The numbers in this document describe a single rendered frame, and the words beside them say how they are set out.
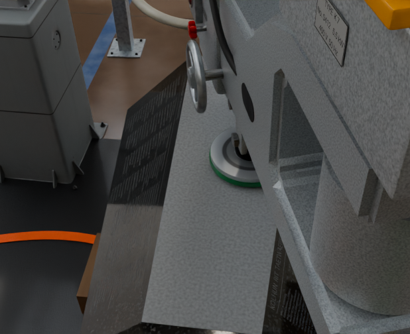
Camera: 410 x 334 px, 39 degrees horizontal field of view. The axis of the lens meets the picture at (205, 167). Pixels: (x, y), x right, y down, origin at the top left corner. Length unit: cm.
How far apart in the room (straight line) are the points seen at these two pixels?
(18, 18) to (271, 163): 157
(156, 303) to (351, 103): 87
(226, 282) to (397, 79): 94
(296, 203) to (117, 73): 263
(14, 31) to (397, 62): 200
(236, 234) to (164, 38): 246
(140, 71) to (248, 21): 246
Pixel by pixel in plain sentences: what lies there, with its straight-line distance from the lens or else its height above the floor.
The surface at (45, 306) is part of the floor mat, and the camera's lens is 238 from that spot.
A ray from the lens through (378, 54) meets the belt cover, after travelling 44.
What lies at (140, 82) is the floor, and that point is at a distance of 335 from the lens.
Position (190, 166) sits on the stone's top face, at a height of 87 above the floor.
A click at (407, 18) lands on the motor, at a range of 39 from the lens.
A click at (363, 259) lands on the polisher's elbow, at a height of 139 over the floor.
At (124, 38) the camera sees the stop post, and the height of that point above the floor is 9.
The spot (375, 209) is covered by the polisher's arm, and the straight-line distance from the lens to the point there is 59.
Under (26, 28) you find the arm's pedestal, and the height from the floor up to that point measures 83.
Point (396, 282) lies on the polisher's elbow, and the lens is 72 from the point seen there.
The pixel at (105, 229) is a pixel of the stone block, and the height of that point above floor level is 68.
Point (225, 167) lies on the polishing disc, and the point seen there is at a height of 90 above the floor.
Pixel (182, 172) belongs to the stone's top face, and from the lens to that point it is 153.
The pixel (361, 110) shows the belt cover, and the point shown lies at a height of 165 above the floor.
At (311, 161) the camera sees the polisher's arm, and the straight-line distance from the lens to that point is 92.
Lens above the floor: 194
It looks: 44 degrees down
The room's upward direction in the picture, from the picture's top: 2 degrees counter-clockwise
